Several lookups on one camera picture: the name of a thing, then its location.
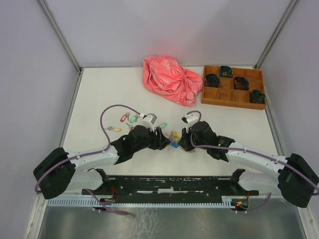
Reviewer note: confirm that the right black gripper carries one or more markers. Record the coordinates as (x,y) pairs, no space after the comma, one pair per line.
(183,142)

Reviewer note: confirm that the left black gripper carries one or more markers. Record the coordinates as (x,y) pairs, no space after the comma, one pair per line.
(160,141)

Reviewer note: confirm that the keyring with yellow blue tags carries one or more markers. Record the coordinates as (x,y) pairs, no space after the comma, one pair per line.
(174,139)

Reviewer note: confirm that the green tag key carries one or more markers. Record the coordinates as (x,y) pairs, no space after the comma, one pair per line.
(163,125)
(134,119)

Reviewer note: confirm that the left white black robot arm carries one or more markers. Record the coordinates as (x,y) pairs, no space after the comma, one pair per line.
(62,171)

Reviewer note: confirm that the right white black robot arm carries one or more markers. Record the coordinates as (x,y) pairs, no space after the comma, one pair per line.
(291,176)

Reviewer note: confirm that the red tag key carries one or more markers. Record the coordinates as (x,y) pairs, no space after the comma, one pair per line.
(125,117)

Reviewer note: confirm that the yellow tag key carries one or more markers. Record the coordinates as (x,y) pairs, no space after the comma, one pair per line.
(115,129)

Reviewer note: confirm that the wooden compartment tray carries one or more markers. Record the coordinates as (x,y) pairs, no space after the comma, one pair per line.
(226,95)

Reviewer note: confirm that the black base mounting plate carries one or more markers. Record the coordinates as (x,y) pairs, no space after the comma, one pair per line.
(170,188)

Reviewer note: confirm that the pink crumpled cloth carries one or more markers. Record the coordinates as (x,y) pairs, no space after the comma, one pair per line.
(165,77)

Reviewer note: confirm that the dark roll left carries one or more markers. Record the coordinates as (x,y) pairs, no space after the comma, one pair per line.
(212,80)

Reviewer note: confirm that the dark roll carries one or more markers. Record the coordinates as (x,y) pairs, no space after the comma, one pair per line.
(241,83)
(257,97)
(225,71)
(212,80)

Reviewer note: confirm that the dark roll centre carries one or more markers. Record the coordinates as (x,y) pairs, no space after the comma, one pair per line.
(241,83)

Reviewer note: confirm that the dark roll top middle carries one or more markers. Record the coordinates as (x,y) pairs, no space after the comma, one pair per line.
(225,71)

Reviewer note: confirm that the dark roll right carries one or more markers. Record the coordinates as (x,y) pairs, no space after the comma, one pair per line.
(257,97)

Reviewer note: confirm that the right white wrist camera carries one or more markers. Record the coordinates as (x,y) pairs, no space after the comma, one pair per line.
(191,117)

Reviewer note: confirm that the white slotted cable duct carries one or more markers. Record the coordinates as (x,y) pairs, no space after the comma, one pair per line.
(220,203)

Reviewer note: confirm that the aluminium frame rail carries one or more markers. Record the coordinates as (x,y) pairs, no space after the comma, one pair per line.
(40,199)

